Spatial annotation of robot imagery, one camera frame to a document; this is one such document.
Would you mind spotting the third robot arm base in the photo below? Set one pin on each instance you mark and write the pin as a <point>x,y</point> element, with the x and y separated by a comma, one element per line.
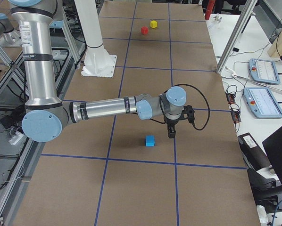
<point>9,36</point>

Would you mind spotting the red fire extinguisher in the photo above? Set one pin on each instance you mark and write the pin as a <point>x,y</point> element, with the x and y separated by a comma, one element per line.
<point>209,9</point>

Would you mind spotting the orange circuit board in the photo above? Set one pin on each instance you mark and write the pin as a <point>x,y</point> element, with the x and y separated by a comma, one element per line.
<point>234,108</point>

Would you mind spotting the far teach pendant tablet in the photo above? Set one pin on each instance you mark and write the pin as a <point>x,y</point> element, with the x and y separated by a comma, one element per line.
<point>264,71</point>

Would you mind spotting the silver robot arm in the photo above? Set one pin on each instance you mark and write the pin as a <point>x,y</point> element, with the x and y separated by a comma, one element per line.
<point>46,114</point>

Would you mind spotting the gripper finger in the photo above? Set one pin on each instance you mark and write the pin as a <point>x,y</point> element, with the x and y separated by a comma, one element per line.
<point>170,132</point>
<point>173,132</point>

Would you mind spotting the yellow cube block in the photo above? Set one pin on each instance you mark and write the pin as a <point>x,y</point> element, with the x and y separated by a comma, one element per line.
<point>153,24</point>

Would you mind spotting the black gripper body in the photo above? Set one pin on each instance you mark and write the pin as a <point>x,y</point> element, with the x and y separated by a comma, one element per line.
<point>171,123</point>

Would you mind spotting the near teach pendant tablet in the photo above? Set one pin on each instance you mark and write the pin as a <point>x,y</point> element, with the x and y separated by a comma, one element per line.
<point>262,103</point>

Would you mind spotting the black box device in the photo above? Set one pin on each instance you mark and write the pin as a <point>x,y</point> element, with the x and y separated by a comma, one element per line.
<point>253,153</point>

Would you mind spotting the teach pendant tablet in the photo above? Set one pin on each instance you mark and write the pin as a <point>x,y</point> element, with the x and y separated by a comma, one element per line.
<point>262,103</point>
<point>264,71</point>

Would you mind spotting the white power strip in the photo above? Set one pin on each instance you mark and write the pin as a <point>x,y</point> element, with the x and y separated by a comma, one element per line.
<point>16,138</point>

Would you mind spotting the aluminium frame post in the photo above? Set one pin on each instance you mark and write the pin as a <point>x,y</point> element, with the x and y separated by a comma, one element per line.
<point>244,16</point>

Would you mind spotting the red cube block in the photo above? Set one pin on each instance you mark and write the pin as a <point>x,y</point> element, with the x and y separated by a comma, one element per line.
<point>144,30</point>

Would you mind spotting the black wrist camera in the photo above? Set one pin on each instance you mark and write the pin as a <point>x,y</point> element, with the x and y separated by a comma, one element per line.
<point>188,114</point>

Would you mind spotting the white pedestal column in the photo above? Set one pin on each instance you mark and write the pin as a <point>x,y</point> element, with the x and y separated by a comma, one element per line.
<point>97,62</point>

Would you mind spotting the blue cube block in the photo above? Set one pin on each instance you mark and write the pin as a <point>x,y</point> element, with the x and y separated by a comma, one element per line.
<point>149,141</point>

